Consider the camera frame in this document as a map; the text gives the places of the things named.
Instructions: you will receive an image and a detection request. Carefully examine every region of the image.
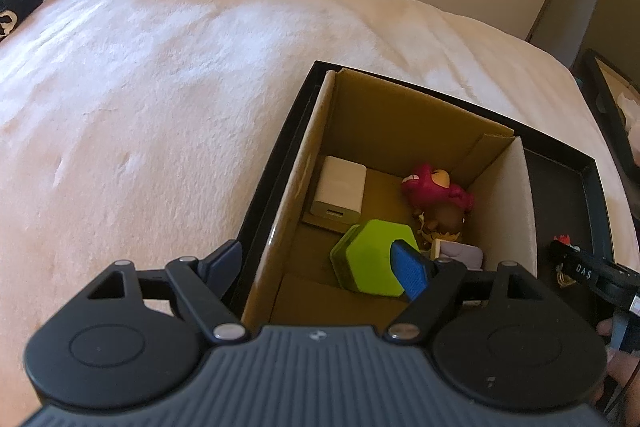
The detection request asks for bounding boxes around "black printed garment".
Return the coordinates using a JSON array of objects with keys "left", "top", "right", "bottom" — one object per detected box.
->
[{"left": 0, "top": 0, "right": 49, "bottom": 44}]

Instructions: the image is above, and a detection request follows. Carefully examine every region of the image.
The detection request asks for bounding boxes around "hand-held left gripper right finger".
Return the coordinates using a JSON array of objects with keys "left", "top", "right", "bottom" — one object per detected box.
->
[{"left": 386, "top": 241, "right": 541, "bottom": 343}]

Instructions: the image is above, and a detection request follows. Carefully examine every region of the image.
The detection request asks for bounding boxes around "white tissue paper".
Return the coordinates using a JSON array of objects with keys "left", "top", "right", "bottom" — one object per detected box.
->
[{"left": 617, "top": 86, "right": 640, "bottom": 134}]

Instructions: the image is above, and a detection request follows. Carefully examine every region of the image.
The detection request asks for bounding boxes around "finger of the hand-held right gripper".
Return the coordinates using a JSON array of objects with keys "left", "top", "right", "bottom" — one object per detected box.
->
[{"left": 547, "top": 240, "right": 621, "bottom": 295}]

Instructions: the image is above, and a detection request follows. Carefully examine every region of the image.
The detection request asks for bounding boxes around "purple cube toy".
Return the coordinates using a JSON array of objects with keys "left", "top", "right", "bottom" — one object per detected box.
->
[{"left": 430, "top": 239, "right": 485, "bottom": 271}]

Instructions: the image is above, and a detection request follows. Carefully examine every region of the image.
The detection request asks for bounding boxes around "black tray with cardboard insert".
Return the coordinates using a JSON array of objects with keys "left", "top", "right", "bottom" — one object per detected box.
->
[{"left": 579, "top": 49, "right": 640, "bottom": 182}]

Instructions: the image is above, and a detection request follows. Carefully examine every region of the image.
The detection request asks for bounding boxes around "red plush toy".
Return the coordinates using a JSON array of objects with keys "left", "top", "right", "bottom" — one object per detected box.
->
[{"left": 400, "top": 163, "right": 476, "bottom": 214}]

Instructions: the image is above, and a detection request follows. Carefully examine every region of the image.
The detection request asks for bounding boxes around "white charger block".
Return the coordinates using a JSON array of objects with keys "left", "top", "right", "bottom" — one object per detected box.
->
[{"left": 309, "top": 156, "right": 368, "bottom": 228}]

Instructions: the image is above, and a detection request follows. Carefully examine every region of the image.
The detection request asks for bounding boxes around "person's right hand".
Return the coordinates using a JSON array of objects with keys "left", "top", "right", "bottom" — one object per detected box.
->
[{"left": 596, "top": 318, "right": 640, "bottom": 392}]

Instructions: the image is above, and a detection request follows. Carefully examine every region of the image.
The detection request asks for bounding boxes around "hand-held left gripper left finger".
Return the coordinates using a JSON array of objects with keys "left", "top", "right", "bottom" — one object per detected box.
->
[{"left": 86, "top": 239, "right": 251, "bottom": 344}]

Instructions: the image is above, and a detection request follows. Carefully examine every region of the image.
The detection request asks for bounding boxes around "brown monkey figurine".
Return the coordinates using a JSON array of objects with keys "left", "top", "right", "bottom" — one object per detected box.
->
[{"left": 417, "top": 204, "right": 469, "bottom": 244}]

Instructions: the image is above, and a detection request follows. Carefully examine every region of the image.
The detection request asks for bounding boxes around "green hexagonal block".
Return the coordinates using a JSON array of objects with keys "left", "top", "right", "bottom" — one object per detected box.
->
[{"left": 329, "top": 219, "right": 422, "bottom": 298}]

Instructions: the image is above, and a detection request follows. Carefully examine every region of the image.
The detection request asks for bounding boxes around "brown cardboard box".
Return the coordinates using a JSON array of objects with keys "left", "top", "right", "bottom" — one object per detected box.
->
[{"left": 240, "top": 68, "right": 539, "bottom": 329}]

